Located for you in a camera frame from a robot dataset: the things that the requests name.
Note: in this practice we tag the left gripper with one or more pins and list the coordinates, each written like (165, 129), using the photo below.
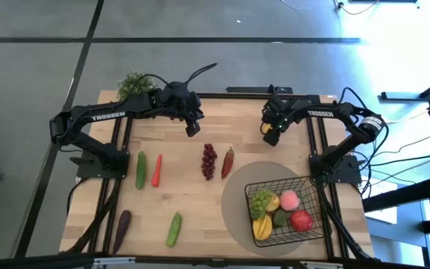
(181, 102)

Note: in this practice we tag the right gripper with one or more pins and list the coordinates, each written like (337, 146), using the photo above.
(282, 112)

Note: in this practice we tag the red grape bunch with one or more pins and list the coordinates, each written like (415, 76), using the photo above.
(209, 162)

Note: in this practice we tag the orange carrot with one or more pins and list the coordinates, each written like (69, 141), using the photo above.
(156, 172)

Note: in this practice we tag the watermelon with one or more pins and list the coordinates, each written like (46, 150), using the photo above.
(260, 201)

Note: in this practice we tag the pink peach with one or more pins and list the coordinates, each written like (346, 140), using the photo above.
(289, 200)

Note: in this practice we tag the yellow pear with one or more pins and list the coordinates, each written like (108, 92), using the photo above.
(274, 204)

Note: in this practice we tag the green avocado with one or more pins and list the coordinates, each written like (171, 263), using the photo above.
(279, 218)

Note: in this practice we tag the red apple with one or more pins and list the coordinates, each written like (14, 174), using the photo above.
(301, 221)

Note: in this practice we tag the yellow starfruit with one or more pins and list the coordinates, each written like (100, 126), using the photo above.
(262, 228)

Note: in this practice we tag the light green bitter gourd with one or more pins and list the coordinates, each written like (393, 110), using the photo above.
(174, 231)

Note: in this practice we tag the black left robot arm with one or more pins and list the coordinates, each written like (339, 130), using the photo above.
(106, 116)

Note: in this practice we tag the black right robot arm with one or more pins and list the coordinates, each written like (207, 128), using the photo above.
(330, 113)

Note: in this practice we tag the black flat bar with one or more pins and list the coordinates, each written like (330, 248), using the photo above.
(252, 89)

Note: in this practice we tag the dark green cucumber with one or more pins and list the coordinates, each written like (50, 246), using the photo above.
(140, 170)

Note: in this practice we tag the round grey mat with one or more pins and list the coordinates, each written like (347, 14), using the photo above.
(237, 194)

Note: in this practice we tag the potted green plant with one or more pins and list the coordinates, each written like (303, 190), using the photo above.
(131, 84)

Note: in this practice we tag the purple eggplant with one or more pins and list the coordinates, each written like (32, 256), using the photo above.
(122, 229)

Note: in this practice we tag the black floor stand beam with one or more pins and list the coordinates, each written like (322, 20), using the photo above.
(405, 95)

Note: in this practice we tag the black slanted furniture beam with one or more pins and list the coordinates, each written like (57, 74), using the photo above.
(405, 194)

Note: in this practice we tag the black table edge beam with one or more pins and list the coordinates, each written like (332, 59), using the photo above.
(50, 261)

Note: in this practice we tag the black crosswise frame rail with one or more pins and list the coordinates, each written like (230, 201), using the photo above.
(237, 96)

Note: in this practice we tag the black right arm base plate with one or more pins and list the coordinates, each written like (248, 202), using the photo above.
(349, 173)

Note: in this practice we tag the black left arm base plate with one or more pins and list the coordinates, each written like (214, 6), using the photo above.
(88, 168)

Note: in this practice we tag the black lengthwise frame rail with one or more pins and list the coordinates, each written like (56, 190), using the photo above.
(328, 239)
(344, 239)
(111, 220)
(96, 220)

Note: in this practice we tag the grey metal bracket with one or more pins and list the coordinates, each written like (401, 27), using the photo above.
(114, 261)
(321, 265)

